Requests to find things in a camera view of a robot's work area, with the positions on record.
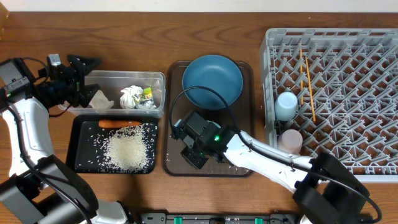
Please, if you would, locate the brown serving tray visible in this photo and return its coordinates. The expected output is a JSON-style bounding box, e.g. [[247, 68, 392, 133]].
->
[[161, 60, 257, 178]]

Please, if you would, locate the white tissue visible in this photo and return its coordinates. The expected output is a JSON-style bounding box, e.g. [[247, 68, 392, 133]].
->
[[89, 90, 114, 110]]

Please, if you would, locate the orange carrot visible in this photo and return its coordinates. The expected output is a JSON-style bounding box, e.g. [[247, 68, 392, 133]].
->
[[98, 119, 141, 129]]

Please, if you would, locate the pile of white rice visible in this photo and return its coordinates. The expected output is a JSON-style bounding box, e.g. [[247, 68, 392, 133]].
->
[[77, 123, 156, 174]]

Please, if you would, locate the left wooden chopstick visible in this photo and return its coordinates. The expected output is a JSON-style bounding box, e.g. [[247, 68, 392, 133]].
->
[[300, 42, 304, 105]]

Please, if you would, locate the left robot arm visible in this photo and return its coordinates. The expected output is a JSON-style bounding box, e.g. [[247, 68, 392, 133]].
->
[[1, 54, 133, 224]]

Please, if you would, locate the white paper ball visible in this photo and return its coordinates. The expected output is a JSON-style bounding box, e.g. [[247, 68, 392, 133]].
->
[[120, 85, 143, 109]]

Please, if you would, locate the green snack wrapper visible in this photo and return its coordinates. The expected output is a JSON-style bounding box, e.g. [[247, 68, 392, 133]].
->
[[134, 87, 156, 110]]

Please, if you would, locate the wooden chopstick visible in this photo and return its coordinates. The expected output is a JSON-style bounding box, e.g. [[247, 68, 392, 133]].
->
[[305, 57, 316, 122], [300, 42, 304, 105]]

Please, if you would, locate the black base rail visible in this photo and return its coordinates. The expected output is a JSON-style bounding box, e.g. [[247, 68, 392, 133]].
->
[[140, 213, 300, 224]]

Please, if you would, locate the black waste tray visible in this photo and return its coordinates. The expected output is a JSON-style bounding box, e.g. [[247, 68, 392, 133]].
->
[[66, 115, 159, 172]]

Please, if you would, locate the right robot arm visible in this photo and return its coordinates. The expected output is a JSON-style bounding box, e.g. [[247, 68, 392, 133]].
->
[[170, 111, 369, 223]]

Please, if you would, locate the dark blue plate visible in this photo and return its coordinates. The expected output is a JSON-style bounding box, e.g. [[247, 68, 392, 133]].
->
[[182, 55, 244, 110]]

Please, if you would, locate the light blue cup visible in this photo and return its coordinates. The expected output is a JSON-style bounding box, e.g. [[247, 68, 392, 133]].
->
[[275, 91, 298, 121]]

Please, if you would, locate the pink cup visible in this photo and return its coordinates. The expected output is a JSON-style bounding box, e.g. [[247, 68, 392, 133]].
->
[[277, 129, 303, 154]]

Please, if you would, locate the right wooden chopstick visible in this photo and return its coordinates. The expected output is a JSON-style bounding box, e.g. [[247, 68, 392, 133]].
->
[[305, 57, 316, 122]]

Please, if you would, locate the grey dishwasher rack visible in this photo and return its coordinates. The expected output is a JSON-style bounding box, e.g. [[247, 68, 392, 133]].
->
[[259, 28, 397, 183]]

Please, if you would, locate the clear plastic bin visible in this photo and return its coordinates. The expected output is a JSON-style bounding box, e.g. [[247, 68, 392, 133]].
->
[[68, 70, 166, 118]]

